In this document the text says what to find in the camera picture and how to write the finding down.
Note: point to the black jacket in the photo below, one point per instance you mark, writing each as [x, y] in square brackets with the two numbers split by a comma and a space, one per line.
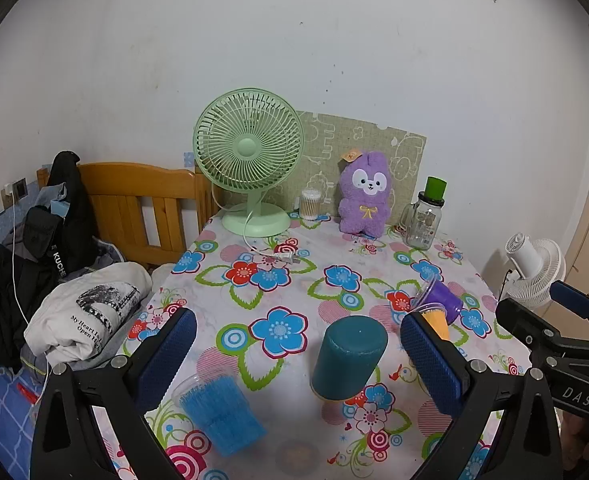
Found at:
[72, 220]

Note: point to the orange plastic cup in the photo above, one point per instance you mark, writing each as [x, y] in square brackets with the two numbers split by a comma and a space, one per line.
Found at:
[438, 325]

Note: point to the green desk fan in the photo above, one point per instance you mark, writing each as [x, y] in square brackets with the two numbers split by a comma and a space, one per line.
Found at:
[247, 147]

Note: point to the wooden bed headboard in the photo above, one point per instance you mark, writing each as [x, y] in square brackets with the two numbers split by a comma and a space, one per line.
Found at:
[124, 195]

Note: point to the purple plush toy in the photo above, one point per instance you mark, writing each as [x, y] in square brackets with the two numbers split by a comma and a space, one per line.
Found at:
[363, 200]

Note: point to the blue ribbed plastic cup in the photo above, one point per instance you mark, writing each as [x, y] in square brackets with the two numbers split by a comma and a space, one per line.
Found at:
[222, 412]

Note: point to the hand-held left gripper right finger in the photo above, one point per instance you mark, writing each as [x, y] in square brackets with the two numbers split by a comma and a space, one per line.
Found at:
[430, 366]

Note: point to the clear cotton swab container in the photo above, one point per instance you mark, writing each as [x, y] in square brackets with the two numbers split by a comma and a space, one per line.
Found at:
[310, 205]

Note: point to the white standing fan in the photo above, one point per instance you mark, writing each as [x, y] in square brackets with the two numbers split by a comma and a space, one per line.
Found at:
[529, 265]

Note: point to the floral tablecloth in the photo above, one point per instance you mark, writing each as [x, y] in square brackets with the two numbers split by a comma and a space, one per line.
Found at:
[304, 310]

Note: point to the green patterned board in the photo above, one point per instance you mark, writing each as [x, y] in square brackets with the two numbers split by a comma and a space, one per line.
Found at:
[324, 135]

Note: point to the glass jar with green lid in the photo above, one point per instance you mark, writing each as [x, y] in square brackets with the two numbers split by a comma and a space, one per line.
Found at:
[423, 220]

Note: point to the teal cup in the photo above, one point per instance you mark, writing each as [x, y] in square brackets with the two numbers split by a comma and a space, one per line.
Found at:
[349, 357]

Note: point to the white printed shirt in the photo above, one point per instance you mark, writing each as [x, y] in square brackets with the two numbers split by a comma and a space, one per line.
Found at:
[89, 310]

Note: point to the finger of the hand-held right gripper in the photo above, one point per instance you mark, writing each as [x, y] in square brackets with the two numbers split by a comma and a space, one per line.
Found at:
[572, 297]
[527, 321]

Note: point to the purple plastic cup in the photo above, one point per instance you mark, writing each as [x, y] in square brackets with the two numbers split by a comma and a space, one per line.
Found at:
[444, 297]

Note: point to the wall socket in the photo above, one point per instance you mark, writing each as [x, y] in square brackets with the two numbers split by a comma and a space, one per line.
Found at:
[19, 189]

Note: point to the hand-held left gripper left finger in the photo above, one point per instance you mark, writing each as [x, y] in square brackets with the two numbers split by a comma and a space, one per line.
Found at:
[168, 355]

